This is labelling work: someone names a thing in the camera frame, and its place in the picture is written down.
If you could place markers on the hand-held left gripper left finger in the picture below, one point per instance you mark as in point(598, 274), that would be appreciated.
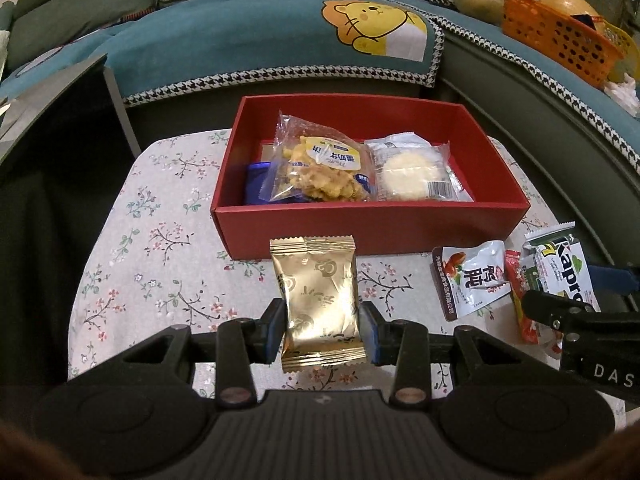
point(272, 330)

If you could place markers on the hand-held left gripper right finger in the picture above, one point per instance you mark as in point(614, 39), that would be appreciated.
point(370, 332)

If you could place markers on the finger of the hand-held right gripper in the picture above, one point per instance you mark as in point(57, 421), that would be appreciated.
point(615, 280)
point(550, 310)

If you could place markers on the green white wafer packet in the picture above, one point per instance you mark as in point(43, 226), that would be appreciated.
point(555, 270)

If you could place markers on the red strawberry snack packet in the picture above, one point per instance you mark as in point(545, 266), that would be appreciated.
point(512, 280)

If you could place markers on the gold foil snack packet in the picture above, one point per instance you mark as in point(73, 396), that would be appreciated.
point(320, 290)

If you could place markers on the red cardboard box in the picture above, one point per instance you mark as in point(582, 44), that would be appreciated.
point(350, 230)

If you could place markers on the purple snack packet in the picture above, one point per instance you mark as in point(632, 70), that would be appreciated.
point(256, 185)

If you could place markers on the clear yellow crisp packet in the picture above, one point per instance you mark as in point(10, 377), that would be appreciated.
point(320, 170)

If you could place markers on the clear round cake packet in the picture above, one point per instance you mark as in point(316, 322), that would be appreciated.
point(410, 170)

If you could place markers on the white red date packet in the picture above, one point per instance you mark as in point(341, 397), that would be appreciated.
point(475, 280)

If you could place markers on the floral tablecloth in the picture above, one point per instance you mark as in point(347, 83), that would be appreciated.
point(165, 270)

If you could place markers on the crumpled white tissue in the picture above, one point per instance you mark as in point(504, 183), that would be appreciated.
point(622, 92)

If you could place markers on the yellow plastic basket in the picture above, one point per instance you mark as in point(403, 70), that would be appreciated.
point(625, 45)

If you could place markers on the orange plastic basket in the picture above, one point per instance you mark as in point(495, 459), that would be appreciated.
point(550, 35)

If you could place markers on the small black object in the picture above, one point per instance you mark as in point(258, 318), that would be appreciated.
point(590, 20)

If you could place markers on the yellow pomelo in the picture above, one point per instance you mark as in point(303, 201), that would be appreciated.
point(565, 2)

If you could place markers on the dark side table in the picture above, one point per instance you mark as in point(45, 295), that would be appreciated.
point(50, 125)

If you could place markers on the plain green back cushion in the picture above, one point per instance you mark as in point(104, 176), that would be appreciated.
point(75, 0)

